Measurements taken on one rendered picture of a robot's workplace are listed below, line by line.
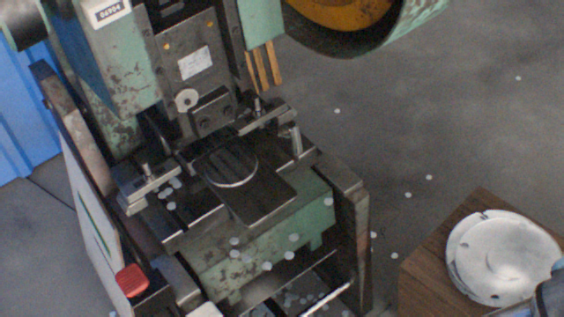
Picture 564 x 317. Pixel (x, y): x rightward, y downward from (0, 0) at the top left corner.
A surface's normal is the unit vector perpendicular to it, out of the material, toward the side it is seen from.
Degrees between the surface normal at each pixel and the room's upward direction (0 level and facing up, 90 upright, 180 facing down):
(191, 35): 90
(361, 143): 0
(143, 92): 90
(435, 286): 0
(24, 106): 90
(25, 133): 90
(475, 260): 3
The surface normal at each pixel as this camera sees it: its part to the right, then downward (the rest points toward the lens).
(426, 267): -0.12, -0.67
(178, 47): 0.58, 0.55
